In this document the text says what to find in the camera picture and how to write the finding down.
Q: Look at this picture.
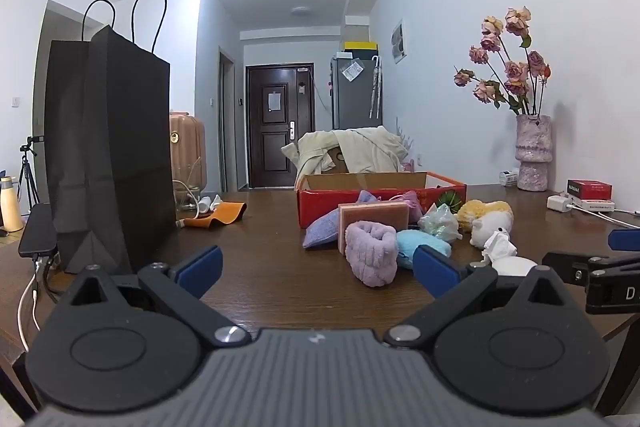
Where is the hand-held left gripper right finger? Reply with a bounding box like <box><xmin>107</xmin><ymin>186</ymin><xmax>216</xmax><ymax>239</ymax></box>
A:
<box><xmin>384</xmin><ymin>245</ymin><xmax>583</xmax><ymax>349</ymax></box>

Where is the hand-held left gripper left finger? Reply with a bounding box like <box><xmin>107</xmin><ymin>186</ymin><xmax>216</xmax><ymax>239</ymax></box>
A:
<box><xmin>57</xmin><ymin>245</ymin><xmax>251</xmax><ymax>349</ymax></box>

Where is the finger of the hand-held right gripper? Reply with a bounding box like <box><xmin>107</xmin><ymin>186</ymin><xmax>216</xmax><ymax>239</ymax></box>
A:
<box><xmin>607</xmin><ymin>228</ymin><xmax>640</xmax><ymax>253</ymax></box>
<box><xmin>542</xmin><ymin>251</ymin><xmax>640</xmax><ymax>288</ymax></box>

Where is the light blue fluffy ball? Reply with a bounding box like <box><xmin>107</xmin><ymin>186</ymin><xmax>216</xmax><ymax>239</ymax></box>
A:
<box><xmin>396</xmin><ymin>229</ymin><xmax>452</xmax><ymax>270</ymax></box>

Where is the clear plastic item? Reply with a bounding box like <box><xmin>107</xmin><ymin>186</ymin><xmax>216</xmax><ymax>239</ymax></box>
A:
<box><xmin>417</xmin><ymin>203</ymin><xmax>461</xmax><ymax>243</ymax></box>

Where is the cream round puff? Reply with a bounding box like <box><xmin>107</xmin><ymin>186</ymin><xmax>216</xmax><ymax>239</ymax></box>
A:
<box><xmin>492</xmin><ymin>255</ymin><xmax>538</xmax><ymax>278</ymax></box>

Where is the lilac fluffy wristband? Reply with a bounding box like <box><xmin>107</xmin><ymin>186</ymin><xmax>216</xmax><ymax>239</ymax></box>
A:
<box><xmin>345</xmin><ymin>220</ymin><xmax>399</xmax><ymax>289</ymax></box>

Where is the white soft piece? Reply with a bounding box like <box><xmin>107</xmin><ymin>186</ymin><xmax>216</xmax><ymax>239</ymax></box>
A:
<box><xmin>482</xmin><ymin>231</ymin><xmax>518</xmax><ymax>265</ymax></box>

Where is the pink satin bow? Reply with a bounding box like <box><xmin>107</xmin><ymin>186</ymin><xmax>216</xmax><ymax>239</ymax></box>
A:
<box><xmin>390</xmin><ymin>190</ymin><xmax>424</xmax><ymax>225</ymax></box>

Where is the yellow and white plush toy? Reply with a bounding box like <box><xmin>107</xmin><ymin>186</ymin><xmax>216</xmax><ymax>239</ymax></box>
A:
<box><xmin>457</xmin><ymin>200</ymin><xmax>514</xmax><ymax>250</ymax></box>

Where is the pink and orange sponge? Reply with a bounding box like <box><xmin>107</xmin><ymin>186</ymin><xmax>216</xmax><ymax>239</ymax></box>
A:
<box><xmin>337</xmin><ymin>201</ymin><xmax>411</xmax><ymax>255</ymax></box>

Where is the purple knit pouch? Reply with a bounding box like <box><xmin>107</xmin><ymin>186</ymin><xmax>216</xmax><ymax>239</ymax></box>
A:
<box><xmin>302</xmin><ymin>212</ymin><xmax>342</xmax><ymax>250</ymax></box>

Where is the red cardboard box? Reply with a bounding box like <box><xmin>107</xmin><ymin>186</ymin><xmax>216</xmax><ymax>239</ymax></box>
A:
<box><xmin>296</xmin><ymin>172</ymin><xmax>467</xmax><ymax>229</ymax></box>

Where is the orange cloth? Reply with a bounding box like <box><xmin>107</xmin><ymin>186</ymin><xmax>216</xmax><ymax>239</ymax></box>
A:
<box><xmin>180</xmin><ymin>202</ymin><xmax>247</xmax><ymax>229</ymax></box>

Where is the white charger block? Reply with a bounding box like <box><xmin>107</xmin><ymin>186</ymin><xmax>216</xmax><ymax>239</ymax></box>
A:
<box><xmin>546</xmin><ymin>193</ymin><xmax>576</xmax><ymax>212</ymax></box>

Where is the small red box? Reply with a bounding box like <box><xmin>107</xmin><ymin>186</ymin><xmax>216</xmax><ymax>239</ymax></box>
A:
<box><xmin>566</xmin><ymin>179</ymin><xmax>613</xmax><ymax>201</ymax></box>

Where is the pink suitcase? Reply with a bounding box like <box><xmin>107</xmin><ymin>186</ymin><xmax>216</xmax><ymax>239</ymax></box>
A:
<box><xmin>169</xmin><ymin>110</ymin><xmax>207</xmax><ymax>208</ymax></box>

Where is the pink textured vase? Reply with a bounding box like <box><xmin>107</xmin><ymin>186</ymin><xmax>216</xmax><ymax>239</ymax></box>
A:
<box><xmin>515</xmin><ymin>114</ymin><xmax>552</xmax><ymax>192</ymax></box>

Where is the beige coat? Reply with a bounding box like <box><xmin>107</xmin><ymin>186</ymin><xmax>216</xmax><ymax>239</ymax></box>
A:
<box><xmin>281</xmin><ymin>126</ymin><xmax>410</xmax><ymax>188</ymax></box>

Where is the dark brown entrance door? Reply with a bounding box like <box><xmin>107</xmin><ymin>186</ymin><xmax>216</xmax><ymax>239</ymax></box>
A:
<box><xmin>245</xmin><ymin>63</ymin><xmax>316</xmax><ymax>189</ymax></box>

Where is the wooden chair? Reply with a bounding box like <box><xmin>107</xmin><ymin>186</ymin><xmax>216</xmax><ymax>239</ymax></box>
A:
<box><xmin>327</xmin><ymin>147</ymin><xmax>351</xmax><ymax>174</ymax></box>

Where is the black paper bag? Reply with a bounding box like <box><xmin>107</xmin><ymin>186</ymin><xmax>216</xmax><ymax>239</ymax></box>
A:
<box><xmin>44</xmin><ymin>0</ymin><xmax>177</xmax><ymax>275</ymax></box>

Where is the black phone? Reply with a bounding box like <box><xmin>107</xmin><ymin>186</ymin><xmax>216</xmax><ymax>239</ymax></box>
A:
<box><xmin>18</xmin><ymin>203</ymin><xmax>58</xmax><ymax>258</ymax></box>

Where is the grey refrigerator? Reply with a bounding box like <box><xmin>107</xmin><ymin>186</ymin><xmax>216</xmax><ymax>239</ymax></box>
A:
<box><xmin>330</xmin><ymin>54</ymin><xmax>383</xmax><ymax>131</ymax></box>

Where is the white folded umbrella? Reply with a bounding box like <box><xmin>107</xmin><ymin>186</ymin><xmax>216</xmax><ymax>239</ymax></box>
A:
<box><xmin>369</xmin><ymin>55</ymin><xmax>383</xmax><ymax>120</ymax></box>

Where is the black tripod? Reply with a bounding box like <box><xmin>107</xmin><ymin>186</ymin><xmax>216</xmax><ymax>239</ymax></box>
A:
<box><xmin>19</xmin><ymin>136</ymin><xmax>46</xmax><ymax>208</ymax></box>

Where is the beige thermos bottle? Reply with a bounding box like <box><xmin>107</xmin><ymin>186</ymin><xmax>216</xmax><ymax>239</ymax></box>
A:
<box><xmin>0</xmin><ymin>176</ymin><xmax>24</xmax><ymax>233</ymax></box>

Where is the dried pink rose bouquet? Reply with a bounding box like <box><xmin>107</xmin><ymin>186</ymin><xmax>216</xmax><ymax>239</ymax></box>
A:
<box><xmin>453</xmin><ymin>6</ymin><xmax>552</xmax><ymax>116</ymax></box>

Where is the yellow and black box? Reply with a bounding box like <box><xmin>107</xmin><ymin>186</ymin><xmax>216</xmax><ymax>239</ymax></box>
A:
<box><xmin>343</xmin><ymin>40</ymin><xmax>379</xmax><ymax>58</ymax></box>

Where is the white charger cable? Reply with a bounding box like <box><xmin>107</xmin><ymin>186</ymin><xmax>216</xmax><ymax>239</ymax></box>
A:
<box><xmin>570</xmin><ymin>204</ymin><xmax>640</xmax><ymax>230</ymax></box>

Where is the white coiled cable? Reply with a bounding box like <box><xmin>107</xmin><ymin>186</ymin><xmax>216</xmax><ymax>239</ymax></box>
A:
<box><xmin>172</xmin><ymin>179</ymin><xmax>202</xmax><ymax>211</ymax></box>

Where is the dark side door frame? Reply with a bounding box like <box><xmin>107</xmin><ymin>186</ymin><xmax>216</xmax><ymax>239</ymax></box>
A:
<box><xmin>218</xmin><ymin>47</ymin><xmax>236</xmax><ymax>192</ymax></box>

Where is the black cable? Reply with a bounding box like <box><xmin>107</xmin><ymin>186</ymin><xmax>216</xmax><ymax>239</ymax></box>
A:
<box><xmin>42</xmin><ymin>254</ymin><xmax>67</xmax><ymax>297</ymax></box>

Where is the white phone cable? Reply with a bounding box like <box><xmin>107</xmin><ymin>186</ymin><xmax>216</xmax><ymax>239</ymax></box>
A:
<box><xmin>17</xmin><ymin>257</ymin><xmax>45</xmax><ymax>350</ymax></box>

